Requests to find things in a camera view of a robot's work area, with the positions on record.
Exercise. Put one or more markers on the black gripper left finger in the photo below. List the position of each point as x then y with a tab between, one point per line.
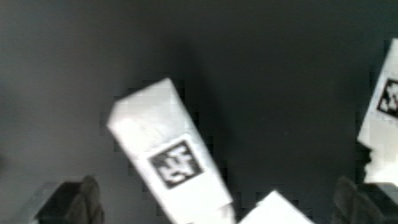
65	204

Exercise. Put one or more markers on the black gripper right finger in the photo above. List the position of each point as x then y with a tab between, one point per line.
365	203

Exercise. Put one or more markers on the white table leg three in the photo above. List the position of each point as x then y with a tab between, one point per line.
379	129

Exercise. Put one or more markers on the white table leg four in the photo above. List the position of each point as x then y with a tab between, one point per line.
155	132

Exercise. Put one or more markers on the white left obstacle wall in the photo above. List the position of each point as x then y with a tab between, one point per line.
276	212

